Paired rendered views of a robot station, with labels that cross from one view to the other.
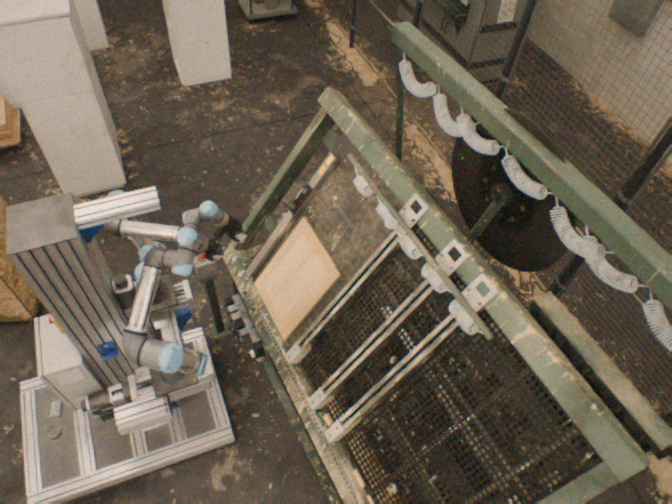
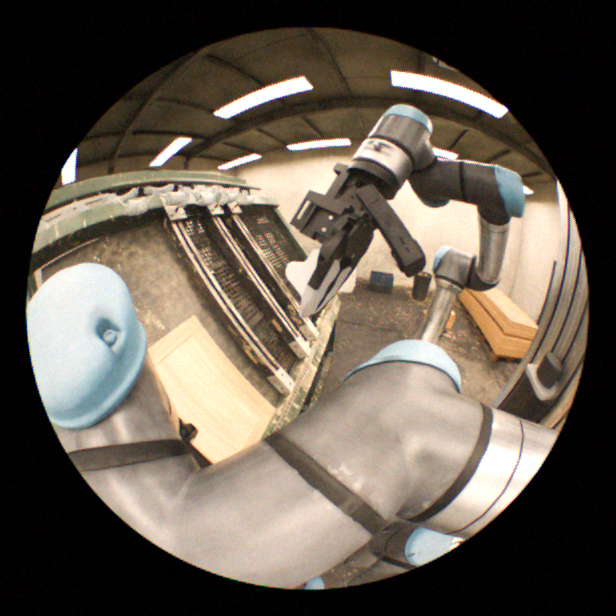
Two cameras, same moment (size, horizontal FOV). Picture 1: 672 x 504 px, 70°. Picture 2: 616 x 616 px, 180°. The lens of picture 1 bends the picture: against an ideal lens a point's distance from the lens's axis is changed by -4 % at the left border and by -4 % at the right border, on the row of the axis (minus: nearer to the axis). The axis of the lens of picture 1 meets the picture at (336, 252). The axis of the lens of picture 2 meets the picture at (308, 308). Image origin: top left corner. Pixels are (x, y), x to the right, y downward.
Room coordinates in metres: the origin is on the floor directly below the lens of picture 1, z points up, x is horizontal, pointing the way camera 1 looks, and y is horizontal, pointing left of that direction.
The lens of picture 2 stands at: (1.51, 0.72, 1.68)
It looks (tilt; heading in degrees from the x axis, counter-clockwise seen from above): 27 degrees down; 230
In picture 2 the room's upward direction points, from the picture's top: straight up
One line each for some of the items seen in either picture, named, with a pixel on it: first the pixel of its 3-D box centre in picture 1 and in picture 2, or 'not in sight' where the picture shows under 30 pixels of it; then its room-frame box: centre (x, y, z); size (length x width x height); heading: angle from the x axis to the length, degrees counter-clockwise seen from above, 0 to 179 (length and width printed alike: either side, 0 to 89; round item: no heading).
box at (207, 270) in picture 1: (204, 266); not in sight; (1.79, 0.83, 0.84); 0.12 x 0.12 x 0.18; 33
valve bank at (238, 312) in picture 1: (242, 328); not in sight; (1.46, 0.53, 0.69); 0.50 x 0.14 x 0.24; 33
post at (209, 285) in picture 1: (214, 304); not in sight; (1.79, 0.83, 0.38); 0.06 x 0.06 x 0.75; 33
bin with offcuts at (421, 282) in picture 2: not in sight; (420, 285); (-3.10, -0.46, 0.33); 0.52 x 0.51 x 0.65; 28
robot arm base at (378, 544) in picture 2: (152, 288); (400, 541); (1.43, 1.00, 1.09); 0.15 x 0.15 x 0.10
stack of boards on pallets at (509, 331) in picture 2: not in sight; (494, 313); (-3.05, 1.59, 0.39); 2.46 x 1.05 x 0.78; 28
